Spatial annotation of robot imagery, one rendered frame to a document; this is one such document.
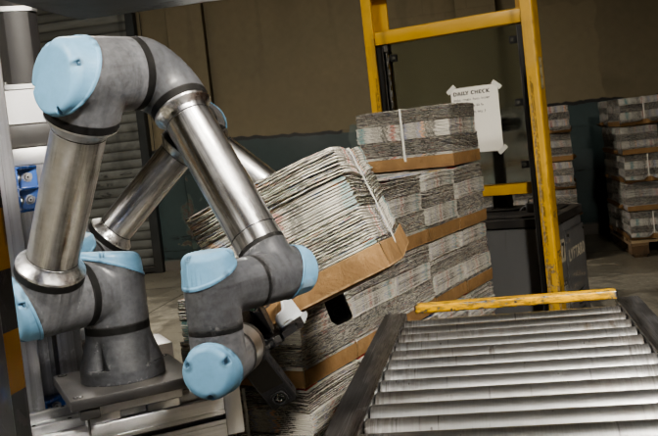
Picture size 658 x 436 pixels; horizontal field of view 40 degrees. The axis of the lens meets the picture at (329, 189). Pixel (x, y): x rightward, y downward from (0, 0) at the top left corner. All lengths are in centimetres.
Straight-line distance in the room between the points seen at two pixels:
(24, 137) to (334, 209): 68
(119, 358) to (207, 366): 45
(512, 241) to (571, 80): 543
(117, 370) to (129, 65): 55
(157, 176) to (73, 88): 88
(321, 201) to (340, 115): 781
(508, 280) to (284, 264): 272
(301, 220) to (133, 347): 38
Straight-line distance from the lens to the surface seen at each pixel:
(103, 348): 164
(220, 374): 120
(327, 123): 931
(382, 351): 170
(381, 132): 332
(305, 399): 226
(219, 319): 120
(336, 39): 933
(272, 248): 129
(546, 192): 368
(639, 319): 181
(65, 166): 142
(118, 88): 137
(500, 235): 392
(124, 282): 162
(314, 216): 148
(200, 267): 120
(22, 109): 186
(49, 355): 186
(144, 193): 219
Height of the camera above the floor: 120
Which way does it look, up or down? 3 degrees down
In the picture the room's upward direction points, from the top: 6 degrees counter-clockwise
